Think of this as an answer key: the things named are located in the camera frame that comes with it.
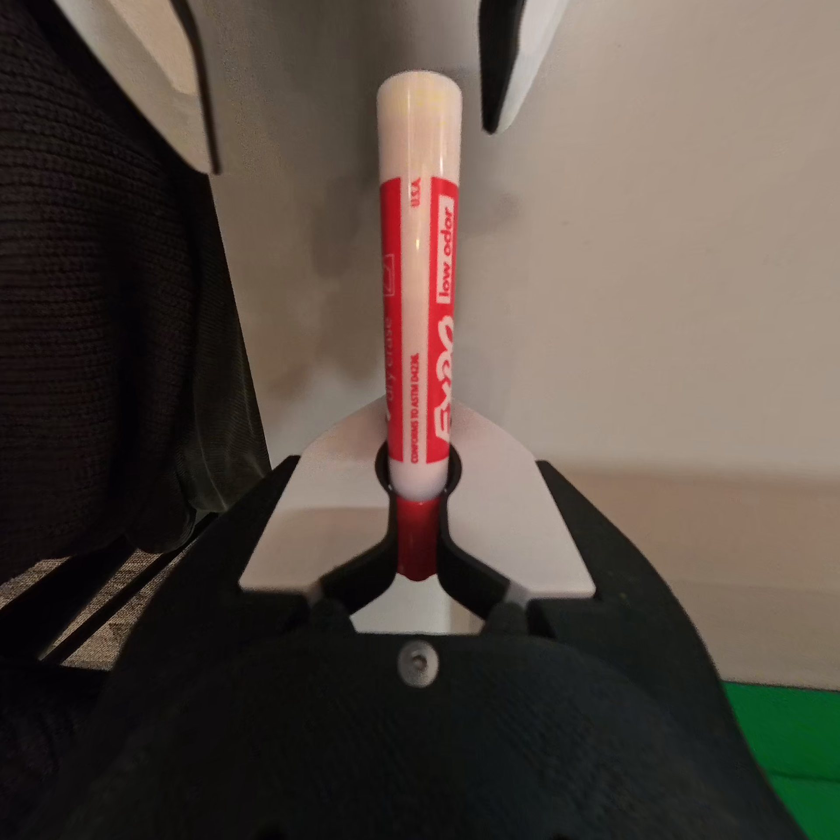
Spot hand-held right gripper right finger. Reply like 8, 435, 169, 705
433, 402, 597, 608

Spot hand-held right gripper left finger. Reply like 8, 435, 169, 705
239, 400, 399, 602

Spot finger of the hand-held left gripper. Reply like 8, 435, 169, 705
479, 0, 568, 137
66, 0, 222, 176

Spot red dry-erase marker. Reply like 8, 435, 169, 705
376, 74, 463, 581

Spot green plastic bin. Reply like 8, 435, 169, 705
718, 679, 840, 840

